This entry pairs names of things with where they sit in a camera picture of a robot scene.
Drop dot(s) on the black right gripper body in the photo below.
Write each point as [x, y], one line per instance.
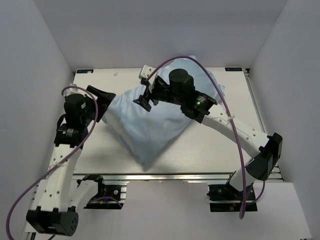
[162, 92]

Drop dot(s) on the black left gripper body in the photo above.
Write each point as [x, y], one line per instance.
[91, 107]

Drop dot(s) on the light blue pillowcase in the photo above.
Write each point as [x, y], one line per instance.
[146, 134]

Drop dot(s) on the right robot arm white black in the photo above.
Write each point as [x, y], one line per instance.
[263, 149]

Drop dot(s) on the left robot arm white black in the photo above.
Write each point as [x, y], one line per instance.
[57, 213]

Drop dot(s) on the blue sticker right corner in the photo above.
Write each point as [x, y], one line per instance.
[233, 69]

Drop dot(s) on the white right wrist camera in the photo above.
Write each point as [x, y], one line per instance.
[147, 76]

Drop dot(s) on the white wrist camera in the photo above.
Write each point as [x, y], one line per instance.
[147, 76]
[69, 90]

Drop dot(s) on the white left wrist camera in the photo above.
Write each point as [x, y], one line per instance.
[69, 90]

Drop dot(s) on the aluminium table front rail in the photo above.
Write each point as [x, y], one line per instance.
[163, 177]

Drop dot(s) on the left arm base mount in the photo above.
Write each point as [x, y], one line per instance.
[108, 196]

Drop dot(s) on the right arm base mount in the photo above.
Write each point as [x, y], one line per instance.
[225, 199]

